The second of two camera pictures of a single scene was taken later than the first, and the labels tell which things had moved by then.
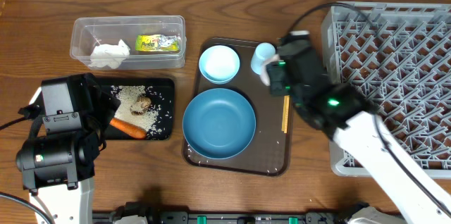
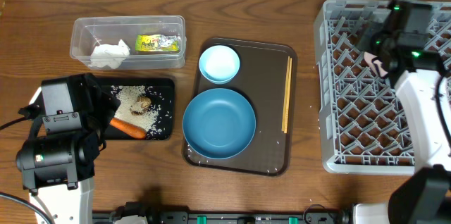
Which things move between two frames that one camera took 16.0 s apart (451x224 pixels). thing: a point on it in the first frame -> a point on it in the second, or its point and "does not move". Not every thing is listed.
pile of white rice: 128,95 does not move
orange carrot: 128,128 does not move
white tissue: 103,56 does not move
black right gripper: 279,77 -> 373,34
